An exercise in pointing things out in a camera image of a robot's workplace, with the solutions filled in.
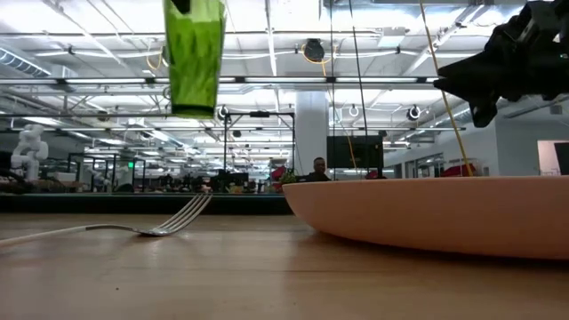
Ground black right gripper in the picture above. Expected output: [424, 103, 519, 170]
[433, 0, 569, 129]

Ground green glass cup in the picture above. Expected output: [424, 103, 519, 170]
[163, 0, 227, 119]

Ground pink round plate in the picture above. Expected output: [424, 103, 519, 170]
[282, 174, 569, 261]

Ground silver fork with cream handle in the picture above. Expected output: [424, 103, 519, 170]
[0, 192, 214, 248]

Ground dark green tray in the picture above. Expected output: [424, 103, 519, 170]
[0, 191, 293, 216]

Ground red storage bins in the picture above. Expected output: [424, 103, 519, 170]
[439, 163, 477, 179]

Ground black monitor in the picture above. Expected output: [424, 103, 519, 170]
[326, 134, 385, 170]

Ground white pillar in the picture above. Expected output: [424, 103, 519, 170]
[294, 90, 331, 177]

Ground person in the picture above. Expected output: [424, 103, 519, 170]
[305, 156, 333, 183]

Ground white robot figure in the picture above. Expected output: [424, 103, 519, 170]
[9, 124, 50, 183]

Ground yellow cable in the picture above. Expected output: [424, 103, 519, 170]
[418, 0, 475, 178]

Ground thin black cable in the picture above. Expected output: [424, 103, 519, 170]
[347, 0, 371, 137]

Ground black ceiling cable reel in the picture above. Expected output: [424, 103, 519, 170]
[303, 37, 326, 64]

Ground black metal frame stand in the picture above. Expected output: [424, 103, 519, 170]
[223, 111, 297, 184]

